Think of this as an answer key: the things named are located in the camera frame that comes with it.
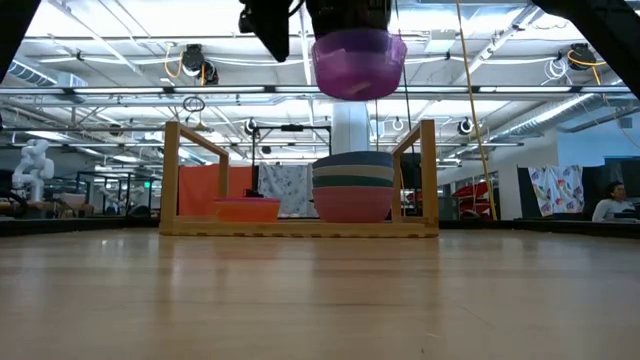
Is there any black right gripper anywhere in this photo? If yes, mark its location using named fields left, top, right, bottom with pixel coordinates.
left=304, top=0, right=394, bottom=39

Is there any purple translucent bowl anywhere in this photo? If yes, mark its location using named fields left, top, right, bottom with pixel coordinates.
left=310, top=28, right=408, bottom=102

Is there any blue bowl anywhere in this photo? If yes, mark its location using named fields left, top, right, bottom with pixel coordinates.
left=312, top=151, right=395, bottom=170

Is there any white bowl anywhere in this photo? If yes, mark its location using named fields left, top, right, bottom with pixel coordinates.
left=312, top=164, right=395, bottom=182

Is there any teal bowl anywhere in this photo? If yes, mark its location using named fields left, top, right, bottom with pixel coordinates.
left=312, top=175, right=395, bottom=190

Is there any pink bowl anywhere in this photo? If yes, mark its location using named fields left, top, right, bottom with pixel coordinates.
left=312, top=186, right=395, bottom=225

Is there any wooden slatted shelf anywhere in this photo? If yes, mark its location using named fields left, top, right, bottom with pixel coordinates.
left=159, top=119, right=440, bottom=239

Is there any white column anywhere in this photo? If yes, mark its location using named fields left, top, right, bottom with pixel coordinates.
left=332, top=99, right=371, bottom=156

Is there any black square panel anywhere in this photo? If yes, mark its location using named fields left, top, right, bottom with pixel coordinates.
left=399, top=152, right=424, bottom=191

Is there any grey patterned cloth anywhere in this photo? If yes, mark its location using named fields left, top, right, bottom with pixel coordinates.
left=257, top=163, right=319, bottom=219

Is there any red cart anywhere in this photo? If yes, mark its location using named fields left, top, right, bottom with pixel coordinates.
left=452, top=182, right=490, bottom=201

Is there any orange cloth panel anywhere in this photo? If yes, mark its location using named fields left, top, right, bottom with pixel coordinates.
left=178, top=165, right=256, bottom=217

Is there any colourful floral cloth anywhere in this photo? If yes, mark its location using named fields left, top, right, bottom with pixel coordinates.
left=527, top=164, right=585, bottom=217

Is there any person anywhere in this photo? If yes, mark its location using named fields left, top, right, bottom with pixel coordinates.
left=591, top=180, right=639, bottom=224

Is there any white robot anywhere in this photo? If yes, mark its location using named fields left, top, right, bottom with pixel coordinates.
left=10, top=139, right=55, bottom=204

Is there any black camera stand frame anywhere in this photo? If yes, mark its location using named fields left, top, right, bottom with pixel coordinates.
left=249, top=123, right=334, bottom=199

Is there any black ceiling cable reel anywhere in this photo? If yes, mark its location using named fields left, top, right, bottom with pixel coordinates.
left=567, top=43, right=597, bottom=71
left=180, top=43, right=220, bottom=86

